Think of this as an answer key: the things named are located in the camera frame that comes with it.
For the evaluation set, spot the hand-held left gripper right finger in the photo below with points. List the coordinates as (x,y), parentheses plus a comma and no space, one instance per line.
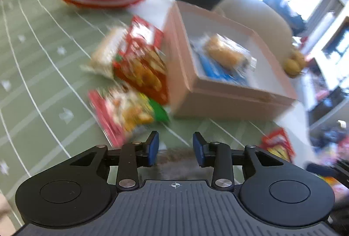
(197,149)

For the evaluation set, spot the clear bread packet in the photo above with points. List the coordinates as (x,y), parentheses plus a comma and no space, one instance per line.
(226,53)

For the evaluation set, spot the dark garment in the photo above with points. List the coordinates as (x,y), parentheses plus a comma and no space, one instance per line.
(283,9)

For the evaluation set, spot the blue snack packet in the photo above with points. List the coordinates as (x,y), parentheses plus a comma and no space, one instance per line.
(215,71)

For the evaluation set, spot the flat screen television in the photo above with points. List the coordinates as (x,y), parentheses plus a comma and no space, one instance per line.
(338,45)

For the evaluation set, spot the beige cracker packet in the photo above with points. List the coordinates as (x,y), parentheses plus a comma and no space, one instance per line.
(106,53)

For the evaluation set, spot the red green snack packet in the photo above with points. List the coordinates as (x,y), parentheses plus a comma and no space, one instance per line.
(128,110)

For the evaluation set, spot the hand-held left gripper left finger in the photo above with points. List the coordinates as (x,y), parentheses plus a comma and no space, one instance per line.
(154,147)

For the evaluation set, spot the small red snack packet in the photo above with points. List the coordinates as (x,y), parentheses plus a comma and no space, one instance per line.
(276,143)

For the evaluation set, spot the green grid table mat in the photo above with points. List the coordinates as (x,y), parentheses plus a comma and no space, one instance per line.
(41,61)

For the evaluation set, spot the pink cardboard box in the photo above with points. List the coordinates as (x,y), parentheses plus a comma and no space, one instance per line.
(223,105)

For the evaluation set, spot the red chip packet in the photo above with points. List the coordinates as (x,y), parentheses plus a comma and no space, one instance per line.
(141,69)

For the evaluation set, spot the beige round-back chair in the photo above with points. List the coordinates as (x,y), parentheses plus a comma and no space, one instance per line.
(259,18)

